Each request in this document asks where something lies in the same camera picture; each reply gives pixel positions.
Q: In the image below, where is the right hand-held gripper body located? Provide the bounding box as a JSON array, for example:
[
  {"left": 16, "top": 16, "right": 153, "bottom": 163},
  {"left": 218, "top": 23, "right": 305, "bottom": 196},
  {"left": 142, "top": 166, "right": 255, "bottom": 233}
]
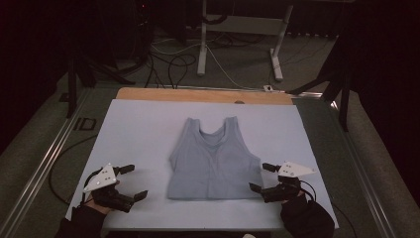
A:
[{"left": 260, "top": 161, "right": 317, "bottom": 204}]

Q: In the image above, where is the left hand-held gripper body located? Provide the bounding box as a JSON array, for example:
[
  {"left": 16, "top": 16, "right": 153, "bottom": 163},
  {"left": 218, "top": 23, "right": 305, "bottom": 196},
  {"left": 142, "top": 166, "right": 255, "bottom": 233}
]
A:
[{"left": 82, "top": 163, "right": 137, "bottom": 214}]

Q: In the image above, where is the grey tank top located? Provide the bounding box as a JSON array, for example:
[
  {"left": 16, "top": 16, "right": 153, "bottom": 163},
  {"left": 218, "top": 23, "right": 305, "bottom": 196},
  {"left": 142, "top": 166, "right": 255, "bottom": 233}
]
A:
[{"left": 166, "top": 115, "right": 265, "bottom": 201}]

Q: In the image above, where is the person's left hand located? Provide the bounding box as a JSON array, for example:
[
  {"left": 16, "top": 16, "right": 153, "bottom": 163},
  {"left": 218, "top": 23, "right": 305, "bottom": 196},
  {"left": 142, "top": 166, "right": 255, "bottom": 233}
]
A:
[{"left": 80, "top": 179, "right": 121, "bottom": 216}]

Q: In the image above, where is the person's right hand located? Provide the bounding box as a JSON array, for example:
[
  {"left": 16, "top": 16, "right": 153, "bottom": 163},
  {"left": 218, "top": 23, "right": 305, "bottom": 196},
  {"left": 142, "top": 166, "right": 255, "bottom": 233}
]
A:
[{"left": 280, "top": 191, "right": 320, "bottom": 229}]

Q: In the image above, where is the pale blue table mat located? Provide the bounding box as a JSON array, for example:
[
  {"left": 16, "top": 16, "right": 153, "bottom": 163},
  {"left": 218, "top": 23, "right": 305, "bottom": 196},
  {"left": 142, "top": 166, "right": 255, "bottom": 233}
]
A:
[{"left": 64, "top": 98, "right": 340, "bottom": 231}]

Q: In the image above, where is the wooden board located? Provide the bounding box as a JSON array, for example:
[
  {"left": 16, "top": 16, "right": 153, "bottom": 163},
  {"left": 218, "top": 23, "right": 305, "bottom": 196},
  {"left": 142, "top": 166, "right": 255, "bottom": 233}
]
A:
[{"left": 115, "top": 86, "right": 295, "bottom": 106}]

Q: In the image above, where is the black tripod stand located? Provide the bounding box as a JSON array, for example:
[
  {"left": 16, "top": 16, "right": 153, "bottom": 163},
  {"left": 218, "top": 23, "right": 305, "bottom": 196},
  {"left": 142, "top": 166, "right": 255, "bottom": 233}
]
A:
[
  {"left": 286, "top": 62, "right": 353, "bottom": 133},
  {"left": 64, "top": 54, "right": 137, "bottom": 120}
]

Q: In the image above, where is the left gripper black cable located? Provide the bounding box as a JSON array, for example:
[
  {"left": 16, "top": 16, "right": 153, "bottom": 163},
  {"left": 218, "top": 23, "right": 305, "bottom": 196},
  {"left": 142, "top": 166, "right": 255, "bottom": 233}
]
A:
[{"left": 80, "top": 168, "right": 104, "bottom": 206}]

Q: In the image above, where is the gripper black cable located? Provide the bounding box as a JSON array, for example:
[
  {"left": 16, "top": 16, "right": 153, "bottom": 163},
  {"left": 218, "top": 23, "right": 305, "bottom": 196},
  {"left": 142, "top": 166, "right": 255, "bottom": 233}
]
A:
[
  {"left": 298, "top": 179, "right": 318, "bottom": 203},
  {"left": 80, "top": 168, "right": 104, "bottom": 206}
]

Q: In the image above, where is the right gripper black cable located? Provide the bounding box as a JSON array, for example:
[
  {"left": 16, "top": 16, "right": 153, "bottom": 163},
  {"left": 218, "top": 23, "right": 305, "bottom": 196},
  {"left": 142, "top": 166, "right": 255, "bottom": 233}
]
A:
[{"left": 298, "top": 179, "right": 318, "bottom": 203}]

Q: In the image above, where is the long black floor cable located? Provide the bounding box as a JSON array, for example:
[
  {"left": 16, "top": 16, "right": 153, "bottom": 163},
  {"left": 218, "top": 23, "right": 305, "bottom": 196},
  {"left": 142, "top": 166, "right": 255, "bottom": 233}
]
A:
[{"left": 49, "top": 133, "right": 99, "bottom": 205}]

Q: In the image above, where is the aluminium floor rail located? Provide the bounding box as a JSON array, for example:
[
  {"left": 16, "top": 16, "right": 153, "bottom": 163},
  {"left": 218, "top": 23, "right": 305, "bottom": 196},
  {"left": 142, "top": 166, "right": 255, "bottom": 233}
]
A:
[
  {"left": 328, "top": 98, "right": 399, "bottom": 238},
  {"left": 0, "top": 88, "right": 92, "bottom": 238}
]

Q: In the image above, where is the white floor cable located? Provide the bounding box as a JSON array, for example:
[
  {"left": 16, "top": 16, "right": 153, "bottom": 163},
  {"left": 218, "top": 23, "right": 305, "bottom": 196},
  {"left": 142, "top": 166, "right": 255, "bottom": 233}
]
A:
[{"left": 151, "top": 41, "right": 266, "bottom": 91}]

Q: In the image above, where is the looped black floor cable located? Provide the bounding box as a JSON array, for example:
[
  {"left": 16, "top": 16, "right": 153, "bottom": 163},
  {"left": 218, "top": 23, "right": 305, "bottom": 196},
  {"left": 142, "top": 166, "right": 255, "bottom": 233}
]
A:
[{"left": 144, "top": 52, "right": 198, "bottom": 90}]

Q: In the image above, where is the white metal desk frame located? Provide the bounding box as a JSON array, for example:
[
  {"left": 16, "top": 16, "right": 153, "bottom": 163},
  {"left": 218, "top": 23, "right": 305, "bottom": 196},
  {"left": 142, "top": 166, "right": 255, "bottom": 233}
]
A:
[{"left": 196, "top": 0, "right": 295, "bottom": 82}]

